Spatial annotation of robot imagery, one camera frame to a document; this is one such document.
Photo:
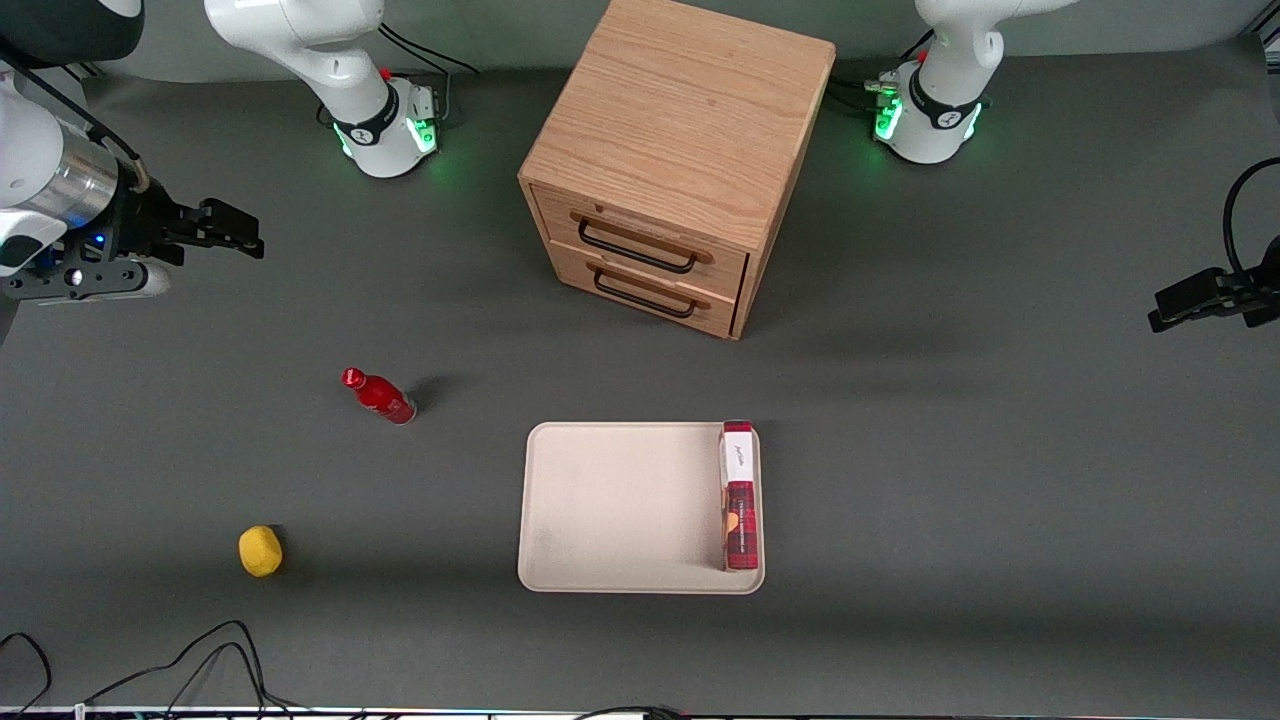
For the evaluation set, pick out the beige plastic tray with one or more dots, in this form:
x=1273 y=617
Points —
x=620 y=510

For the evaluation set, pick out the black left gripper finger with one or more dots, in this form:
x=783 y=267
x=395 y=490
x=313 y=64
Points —
x=1195 y=295

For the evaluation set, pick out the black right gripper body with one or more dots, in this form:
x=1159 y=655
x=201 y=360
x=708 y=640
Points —
x=141 y=221

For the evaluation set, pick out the black wrist camera mount plate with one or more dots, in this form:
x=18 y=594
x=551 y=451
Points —
x=90 y=282

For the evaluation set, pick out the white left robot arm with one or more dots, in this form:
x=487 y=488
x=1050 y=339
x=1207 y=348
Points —
x=940 y=110

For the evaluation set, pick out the light wooden drawer cabinet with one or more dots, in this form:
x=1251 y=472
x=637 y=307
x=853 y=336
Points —
x=680 y=110

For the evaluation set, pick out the red and white cookie box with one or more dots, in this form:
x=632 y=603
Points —
x=740 y=530

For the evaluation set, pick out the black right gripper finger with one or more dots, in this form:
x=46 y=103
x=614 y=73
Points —
x=235 y=249
x=225 y=222

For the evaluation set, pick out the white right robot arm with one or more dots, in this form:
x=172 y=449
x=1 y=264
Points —
x=300 y=40

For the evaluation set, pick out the small red bottle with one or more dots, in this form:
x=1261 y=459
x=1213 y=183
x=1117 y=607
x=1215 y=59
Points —
x=385 y=398

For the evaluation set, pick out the yellow lemon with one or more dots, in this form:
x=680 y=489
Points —
x=260 y=552

